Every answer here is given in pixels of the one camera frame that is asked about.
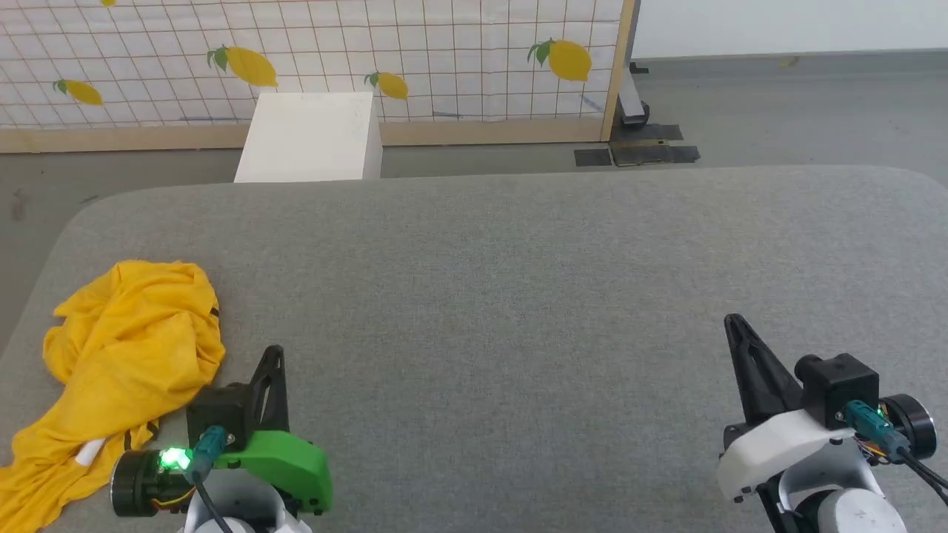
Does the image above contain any long black floor strip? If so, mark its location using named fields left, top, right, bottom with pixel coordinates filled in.
left=609, top=141, right=701, bottom=167

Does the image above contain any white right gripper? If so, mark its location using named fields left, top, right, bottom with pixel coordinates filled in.
left=717, top=314, right=938, bottom=506

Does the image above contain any right arm teal plug cable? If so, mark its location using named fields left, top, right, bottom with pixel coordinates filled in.
left=844, top=400, right=948, bottom=493

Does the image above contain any arm teal plug cable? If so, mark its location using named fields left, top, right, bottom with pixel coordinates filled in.
left=844, top=400, right=948, bottom=493
left=189, top=426, right=236, bottom=533

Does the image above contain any grey metal stand leg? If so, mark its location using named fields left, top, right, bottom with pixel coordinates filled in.
left=618, top=63, right=652, bottom=127

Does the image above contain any left arm teal plug cable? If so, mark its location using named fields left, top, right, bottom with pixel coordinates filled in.
left=189, top=426, right=236, bottom=533

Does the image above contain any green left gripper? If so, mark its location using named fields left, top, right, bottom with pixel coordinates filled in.
left=111, top=346, right=333, bottom=517

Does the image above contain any white box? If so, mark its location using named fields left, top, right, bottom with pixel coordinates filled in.
left=234, top=92, right=384, bottom=183

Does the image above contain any black floor plate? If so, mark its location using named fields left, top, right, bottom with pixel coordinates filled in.
left=613, top=124, right=684, bottom=143

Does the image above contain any lemon print partition screen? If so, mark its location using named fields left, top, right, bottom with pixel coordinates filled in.
left=0, top=0, right=639, bottom=154

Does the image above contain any yellow cat print T-shirt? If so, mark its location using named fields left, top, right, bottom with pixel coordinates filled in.
left=0, top=259, right=227, bottom=533

